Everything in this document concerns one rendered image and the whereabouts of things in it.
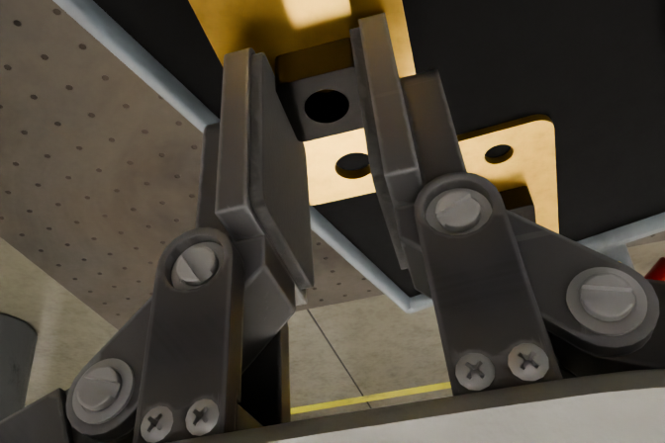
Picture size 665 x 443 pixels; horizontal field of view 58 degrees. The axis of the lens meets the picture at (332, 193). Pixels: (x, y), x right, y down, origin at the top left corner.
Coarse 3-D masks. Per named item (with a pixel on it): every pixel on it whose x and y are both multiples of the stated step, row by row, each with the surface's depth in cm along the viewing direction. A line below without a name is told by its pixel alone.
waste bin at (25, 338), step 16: (0, 320) 252; (16, 320) 257; (0, 336) 248; (16, 336) 254; (32, 336) 264; (0, 352) 245; (16, 352) 251; (32, 352) 263; (0, 368) 242; (16, 368) 248; (0, 384) 239; (16, 384) 246; (0, 400) 236; (16, 400) 244; (0, 416) 234
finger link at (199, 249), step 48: (192, 240) 9; (192, 288) 9; (240, 288) 9; (192, 336) 8; (240, 336) 8; (288, 336) 11; (144, 384) 8; (192, 384) 8; (240, 384) 8; (288, 384) 10; (144, 432) 7; (192, 432) 7
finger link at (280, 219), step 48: (240, 96) 10; (240, 144) 10; (288, 144) 12; (240, 192) 9; (288, 192) 11; (240, 240) 10; (288, 240) 10; (288, 288) 10; (144, 336) 9; (96, 384) 8; (96, 432) 8
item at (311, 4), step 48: (192, 0) 11; (240, 0) 11; (288, 0) 11; (336, 0) 11; (384, 0) 11; (240, 48) 12; (288, 48) 12; (336, 48) 12; (288, 96) 12; (336, 96) 13; (336, 144) 14; (336, 192) 16
